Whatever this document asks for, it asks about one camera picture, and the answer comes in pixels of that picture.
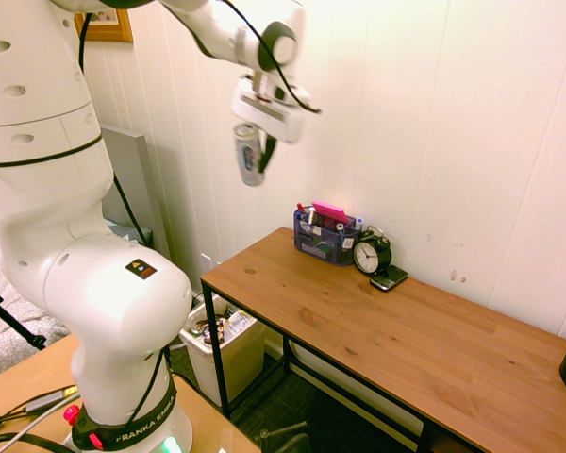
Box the wooden picture frame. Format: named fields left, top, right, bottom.
left=73, top=8, right=135, bottom=44

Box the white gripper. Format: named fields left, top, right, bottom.
left=230, top=76, right=310, bottom=175

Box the silver drink can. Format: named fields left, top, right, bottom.
left=232, top=122, right=268, bottom=188

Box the black keypad mobile phone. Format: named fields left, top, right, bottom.
left=369, top=264, right=410, bottom=293

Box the black tripod leg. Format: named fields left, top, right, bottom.
left=0, top=287, right=47, bottom=351

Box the blue mesh desk organizer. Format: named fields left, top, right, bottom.
left=293, top=207, right=362, bottom=268

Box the grey cable adapter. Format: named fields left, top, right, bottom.
left=25, top=385, right=80, bottom=417

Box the white plastic trash bin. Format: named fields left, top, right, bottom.
left=178, top=293, right=268, bottom=408

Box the grey upright board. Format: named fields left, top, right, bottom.
left=99, top=124, right=172, bottom=260

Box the patterned white bed cover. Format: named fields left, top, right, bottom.
left=0, top=207, right=73, bottom=382

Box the black twin-bell alarm clock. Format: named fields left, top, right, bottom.
left=352, top=226, right=393, bottom=277

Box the pink sticky note pad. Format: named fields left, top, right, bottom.
left=310, top=201, right=350, bottom=227

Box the black metal table frame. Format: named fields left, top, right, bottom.
left=200, top=277, right=438, bottom=453

